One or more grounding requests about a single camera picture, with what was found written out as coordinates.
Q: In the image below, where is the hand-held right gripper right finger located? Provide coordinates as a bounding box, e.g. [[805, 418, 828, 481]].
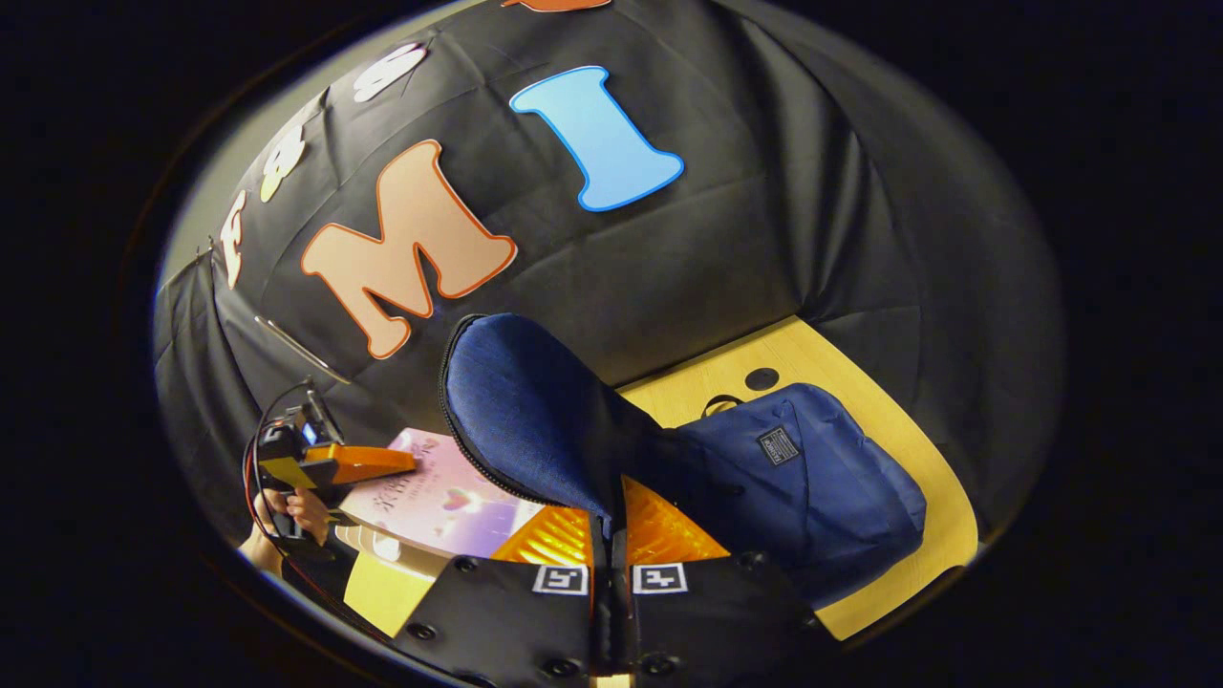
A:
[[611, 474, 828, 688]]

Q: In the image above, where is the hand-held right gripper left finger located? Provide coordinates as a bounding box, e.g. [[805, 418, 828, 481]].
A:
[[391, 506, 610, 688]]

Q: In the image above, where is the pink cover book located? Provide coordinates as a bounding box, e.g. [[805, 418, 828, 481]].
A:
[[338, 427, 547, 561]]

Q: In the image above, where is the white bookshelf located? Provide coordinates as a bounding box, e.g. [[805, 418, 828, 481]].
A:
[[333, 523, 451, 580]]

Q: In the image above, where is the blue schoolbag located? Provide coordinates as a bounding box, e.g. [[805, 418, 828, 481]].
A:
[[437, 312, 929, 609]]

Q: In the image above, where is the black backdrop cloth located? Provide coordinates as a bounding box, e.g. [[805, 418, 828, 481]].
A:
[[153, 0, 1067, 560]]

